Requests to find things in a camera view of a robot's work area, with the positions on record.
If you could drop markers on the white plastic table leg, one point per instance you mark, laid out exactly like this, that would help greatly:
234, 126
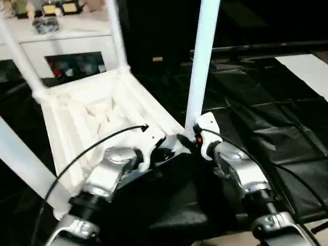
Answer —
118, 38
202, 64
20, 56
23, 159

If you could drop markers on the white plastic table top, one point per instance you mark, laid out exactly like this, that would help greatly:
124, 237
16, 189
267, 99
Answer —
77, 115

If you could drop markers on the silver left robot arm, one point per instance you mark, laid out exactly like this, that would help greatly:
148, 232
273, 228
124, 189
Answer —
107, 169

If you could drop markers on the black glossy mat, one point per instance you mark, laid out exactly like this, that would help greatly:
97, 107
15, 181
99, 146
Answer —
256, 115

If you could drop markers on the small yellow label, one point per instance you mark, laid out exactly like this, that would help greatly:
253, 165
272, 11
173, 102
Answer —
158, 59

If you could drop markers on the small white jar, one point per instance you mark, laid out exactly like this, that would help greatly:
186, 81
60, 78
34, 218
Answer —
85, 69
69, 72
102, 68

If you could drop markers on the long black bar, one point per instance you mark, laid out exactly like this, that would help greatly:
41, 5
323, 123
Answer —
256, 46

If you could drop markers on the white flat panel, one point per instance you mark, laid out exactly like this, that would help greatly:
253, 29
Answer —
305, 71

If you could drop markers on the red bottle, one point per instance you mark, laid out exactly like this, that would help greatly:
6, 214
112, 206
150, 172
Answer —
58, 72

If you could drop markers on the white sideboard cabinet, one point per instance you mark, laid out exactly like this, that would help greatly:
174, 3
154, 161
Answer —
77, 43

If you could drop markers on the black stand foot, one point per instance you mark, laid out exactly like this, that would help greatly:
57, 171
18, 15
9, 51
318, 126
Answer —
320, 227

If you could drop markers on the beige plush toy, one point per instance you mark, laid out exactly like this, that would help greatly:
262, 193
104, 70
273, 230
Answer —
94, 5

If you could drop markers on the bag of black parts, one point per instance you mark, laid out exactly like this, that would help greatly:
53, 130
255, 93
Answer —
46, 25

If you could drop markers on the black framed plaque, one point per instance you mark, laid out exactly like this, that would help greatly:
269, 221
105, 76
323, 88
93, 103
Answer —
23, 12
69, 7

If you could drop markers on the small white figurine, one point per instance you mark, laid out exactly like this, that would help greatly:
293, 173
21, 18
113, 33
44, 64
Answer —
31, 10
60, 11

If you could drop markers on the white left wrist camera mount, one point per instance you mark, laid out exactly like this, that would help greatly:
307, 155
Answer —
151, 143

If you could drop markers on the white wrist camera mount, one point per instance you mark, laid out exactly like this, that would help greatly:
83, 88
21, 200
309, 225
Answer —
151, 143
210, 123

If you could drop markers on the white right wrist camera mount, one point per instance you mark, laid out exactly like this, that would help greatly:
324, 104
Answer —
210, 123

